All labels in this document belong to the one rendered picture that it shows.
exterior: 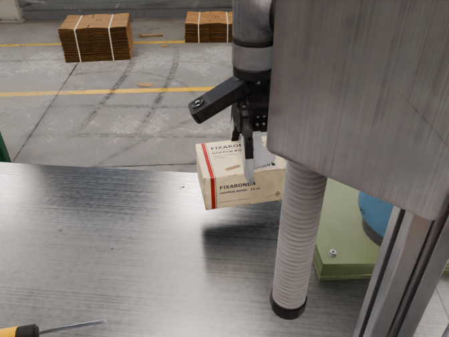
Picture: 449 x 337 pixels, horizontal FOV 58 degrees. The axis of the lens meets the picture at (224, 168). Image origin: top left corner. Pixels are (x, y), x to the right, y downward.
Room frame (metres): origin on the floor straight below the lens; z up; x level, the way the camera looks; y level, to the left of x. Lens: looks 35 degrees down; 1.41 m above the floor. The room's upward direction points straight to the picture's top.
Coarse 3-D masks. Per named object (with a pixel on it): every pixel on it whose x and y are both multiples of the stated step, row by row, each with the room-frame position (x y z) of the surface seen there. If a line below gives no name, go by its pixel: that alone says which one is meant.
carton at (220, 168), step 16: (208, 144) 0.70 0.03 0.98; (224, 144) 0.70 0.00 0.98; (240, 144) 0.70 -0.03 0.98; (208, 160) 0.64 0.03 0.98; (224, 160) 0.64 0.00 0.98; (240, 160) 0.64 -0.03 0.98; (208, 176) 0.59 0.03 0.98; (224, 176) 0.59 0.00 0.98; (240, 176) 0.60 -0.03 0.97; (256, 176) 0.60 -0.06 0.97; (272, 176) 0.61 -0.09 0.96; (208, 192) 0.59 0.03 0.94; (224, 192) 0.59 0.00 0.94; (240, 192) 0.60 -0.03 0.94; (256, 192) 0.60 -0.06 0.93; (272, 192) 0.61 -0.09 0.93; (208, 208) 0.59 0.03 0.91
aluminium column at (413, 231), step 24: (408, 216) 0.26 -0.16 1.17; (384, 240) 0.29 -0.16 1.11; (408, 240) 0.26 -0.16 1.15; (432, 240) 0.26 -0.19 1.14; (384, 264) 0.28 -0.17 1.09; (408, 264) 0.25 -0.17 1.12; (432, 264) 0.25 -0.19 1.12; (384, 288) 0.26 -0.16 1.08; (432, 288) 0.25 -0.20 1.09; (360, 312) 0.30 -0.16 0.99; (384, 312) 0.26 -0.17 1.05; (408, 312) 0.25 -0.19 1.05; (360, 336) 0.28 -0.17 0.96; (384, 336) 0.25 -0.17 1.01; (408, 336) 0.25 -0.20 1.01
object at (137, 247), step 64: (0, 192) 0.73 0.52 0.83; (64, 192) 0.73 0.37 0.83; (128, 192) 0.73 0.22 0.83; (192, 192) 0.73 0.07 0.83; (0, 256) 0.53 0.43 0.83; (64, 256) 0.53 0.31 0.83; (128, 256) 0.53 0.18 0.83; (192, 256) 0.53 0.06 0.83; (256, 256) 0.53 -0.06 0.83; (0, 320) 0.39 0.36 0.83; (64, 320) 0.39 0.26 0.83; (128, 320) 0.39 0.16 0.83; (192, 320) 0.39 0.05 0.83; (256, 320) 0.39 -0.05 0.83; (320, 320) 0.39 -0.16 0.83; (448, 320) 0.39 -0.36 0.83
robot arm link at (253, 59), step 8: (232, 48) 0.66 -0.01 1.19; (240, 48) 0.64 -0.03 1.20; (248, 48) 0.63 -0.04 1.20; (256, 48) 0.63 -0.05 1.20; (264, 48) 0.63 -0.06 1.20; (272, 48) 0.64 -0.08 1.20; (232, 56) 0.66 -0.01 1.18; (240, 56) 0.64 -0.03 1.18; (248, 56) 0.63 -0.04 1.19; (256, 56) 0.63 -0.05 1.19; (264, 56) 0.63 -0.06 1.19; (240, 64) 0.63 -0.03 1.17; (248, 64) 0.63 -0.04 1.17; (256, 64) 0.63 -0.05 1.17; (264, 64) 0.63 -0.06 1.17; (248, 72) 0.63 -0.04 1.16; (256, 72) 0.63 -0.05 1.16
